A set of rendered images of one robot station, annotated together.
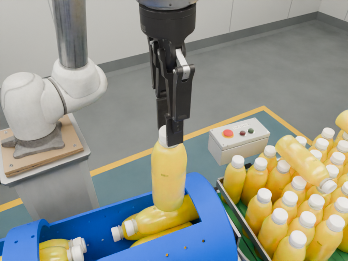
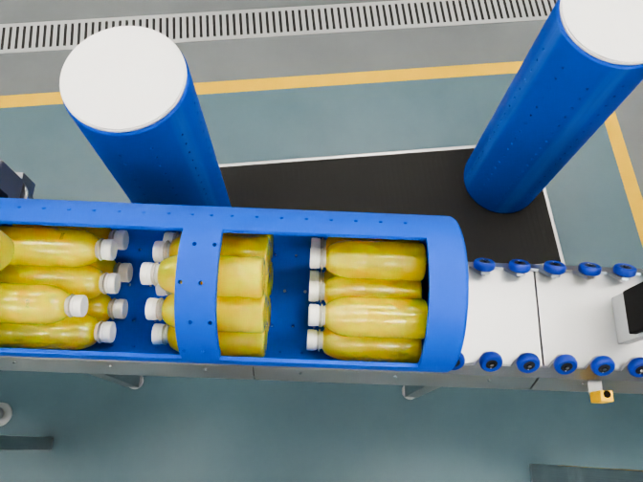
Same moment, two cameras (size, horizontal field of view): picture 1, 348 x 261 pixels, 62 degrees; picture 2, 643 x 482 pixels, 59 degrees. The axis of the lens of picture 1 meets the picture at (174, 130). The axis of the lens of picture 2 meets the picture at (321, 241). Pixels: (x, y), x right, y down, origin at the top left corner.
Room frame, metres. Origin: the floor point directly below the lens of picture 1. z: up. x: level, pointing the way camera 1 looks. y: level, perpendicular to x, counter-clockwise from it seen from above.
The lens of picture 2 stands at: (0.46, 0.58, 2.11)
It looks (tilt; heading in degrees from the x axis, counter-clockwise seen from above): 70 degrees down; 200
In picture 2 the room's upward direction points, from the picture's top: 4 degrees clockwise
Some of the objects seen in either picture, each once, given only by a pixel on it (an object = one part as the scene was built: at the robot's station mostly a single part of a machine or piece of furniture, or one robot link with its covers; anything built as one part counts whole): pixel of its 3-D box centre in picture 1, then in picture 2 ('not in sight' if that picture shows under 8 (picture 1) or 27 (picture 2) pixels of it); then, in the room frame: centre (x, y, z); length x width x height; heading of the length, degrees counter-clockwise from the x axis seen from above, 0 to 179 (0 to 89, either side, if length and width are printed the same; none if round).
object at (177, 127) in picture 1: (178, 122); not in sight; (0.36, -0.01, 1.50); 0.03 x 0.01 x 0.05; 22
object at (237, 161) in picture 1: (237, 160); not in sight; (0.65, -0.21, 1.10); 0.04 x 0.04 x 0.02
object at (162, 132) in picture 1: (169, 134); not in sight; (0.39, 0.01, 1.44); 0.04 x 0.04 x 0.02
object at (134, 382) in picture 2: not in sight; (106, 369); (0.50, -0.07, 0.31); 0.06 x 0.06 x 0.63; 22
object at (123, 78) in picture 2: not in sight; (123, 76); (-0.08, -0.11, 1.03); 0.28 x 0.28 x 0.01
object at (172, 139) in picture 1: (174, 128); not in sight; (0.37, 0.00, 1.48); 0.03 x 0.01 x 0.07; 112
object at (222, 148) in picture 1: (237, 140); not in sight; (0.80, -0.24, 1.05); 0.20 x 0.10 x 0.10; 112
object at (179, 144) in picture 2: not in sight; (168, 168); (-0.08, -0.11, 0.59); 0.28 x 0.28 x 0.88
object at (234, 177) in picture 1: (233, 180); not in sight; (0.65, -0.21, 1.00); 0.07 x 0.07 x 0.19
